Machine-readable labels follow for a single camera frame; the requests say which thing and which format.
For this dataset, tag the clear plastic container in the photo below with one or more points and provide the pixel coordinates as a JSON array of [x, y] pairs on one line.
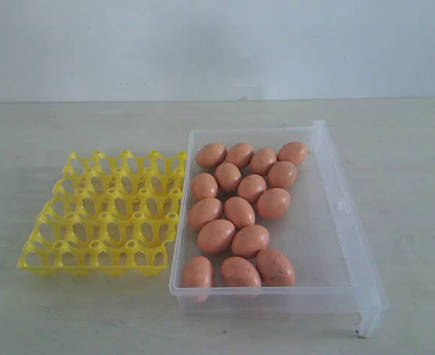
[[321, 234]]

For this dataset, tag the yellow plastic egg tray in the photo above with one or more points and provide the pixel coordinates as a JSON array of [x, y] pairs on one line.
[[109, 214]]

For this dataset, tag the brown egg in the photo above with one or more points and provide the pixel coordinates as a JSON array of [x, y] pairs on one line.
[[240, 155], [198, 273], [275, 268], [282, 174], [216, 236], [204, 211], [273, 203], [239, 272], [251, 188], [228, 176], [249, 241], [204, 186], [294, 152], [239, 211], [263, 160], [211, 155]]

